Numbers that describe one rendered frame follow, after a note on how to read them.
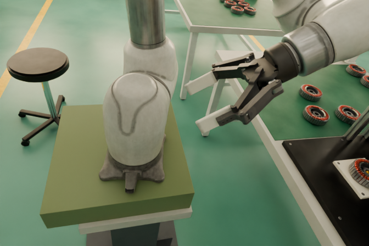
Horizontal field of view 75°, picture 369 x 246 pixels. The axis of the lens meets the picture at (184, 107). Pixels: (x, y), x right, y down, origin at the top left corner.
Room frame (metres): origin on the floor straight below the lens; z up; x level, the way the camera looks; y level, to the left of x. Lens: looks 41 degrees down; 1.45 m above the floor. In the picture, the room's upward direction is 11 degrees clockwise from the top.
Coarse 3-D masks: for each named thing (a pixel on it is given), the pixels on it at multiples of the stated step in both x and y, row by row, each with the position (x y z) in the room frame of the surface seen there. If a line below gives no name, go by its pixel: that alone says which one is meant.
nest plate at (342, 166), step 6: (336, 162) 0.63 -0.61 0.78; (342, 162) 0.64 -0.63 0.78; (348, 162) 0.65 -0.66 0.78; (342, 168) 0.61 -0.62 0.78; (348, 168) 0.62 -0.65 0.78; (342, 174) 0.59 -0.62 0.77; (348, 174) 0.59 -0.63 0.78; (348, 180) 0.56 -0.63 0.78; (354, 180) 0.56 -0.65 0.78; (354, 186) 0.54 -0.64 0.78; (360, 186) 0.54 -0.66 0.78; (360, 192) 0.52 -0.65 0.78; (366, 192) 0.52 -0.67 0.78; (360, 198) 0.50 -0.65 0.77
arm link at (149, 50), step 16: (128, 0) 0.60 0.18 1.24; (144, 0) 0.59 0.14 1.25; (160, 0) 0.62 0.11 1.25; (128, 16) 0.61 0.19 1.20; (144, 16) 0.59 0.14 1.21; (160, 16) 0.62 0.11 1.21; (144, 32) 0.59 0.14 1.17; (160, 32) 0.62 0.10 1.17; (128, 48) 0.60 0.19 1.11; (144, 48) 0.59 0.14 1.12; (160, 48) 0.60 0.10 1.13; (128, 64) 0.58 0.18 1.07; (144, 64) 0.57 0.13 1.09; (160, 64) 0.58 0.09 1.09; (176, 64) 0.66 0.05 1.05; (160, 80) 0.56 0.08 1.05; (176, 80) 0.65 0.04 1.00
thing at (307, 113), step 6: (306, 108) 0.94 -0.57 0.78; (312, 108) 0.95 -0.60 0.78; (318, 108) 0.96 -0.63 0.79; (306, 114) 0.90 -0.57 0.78; (312, 114) 0.90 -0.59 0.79; (318, 114) 0.92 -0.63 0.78; (324, 114) 0.92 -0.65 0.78; (312, 120) 0.88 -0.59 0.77; (318, 120) 0.87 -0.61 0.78; (324, 120) 0.88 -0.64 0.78
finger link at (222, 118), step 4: (228, 112) 0.33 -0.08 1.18; (232, 112) 0.33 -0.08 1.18; (220, 116) 0.32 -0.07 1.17; (224, 116) 0.32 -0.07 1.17; (228, 116) 0.32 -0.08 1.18; (232, 116) 0.32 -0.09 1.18; (236, 116) 0.32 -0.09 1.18; (244, 116) 0.31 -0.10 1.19; (216, 120) 0.32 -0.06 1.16; (220, 120) 0.32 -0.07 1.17; (224, 120) 0.32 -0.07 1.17; (228, 120) 0.32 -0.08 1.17; (232, 120) 0.32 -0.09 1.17; (240, 120) 0.32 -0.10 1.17; (244, 120) 0.31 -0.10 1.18; (220, 124) 0.32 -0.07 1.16; (224, 124) 0.32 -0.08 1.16
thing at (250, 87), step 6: (258, 72) 0.40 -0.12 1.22; (252, 78) 0.39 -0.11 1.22; (258, 78) 0.39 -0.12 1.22; (252, 84) 0.38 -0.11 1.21; (246, 90) 0.37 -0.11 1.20; (252, 90) 0.37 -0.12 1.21; (258, 90) 0.38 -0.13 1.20; (240, 96) 0.36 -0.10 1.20; (246, 96) 0.35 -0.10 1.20; (252, 96) 0.37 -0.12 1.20; (240, 102) 0.34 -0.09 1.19; (246, 102) 0.35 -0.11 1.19; (234, 108) 0.32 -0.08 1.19; (240, 108) 0.34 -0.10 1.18
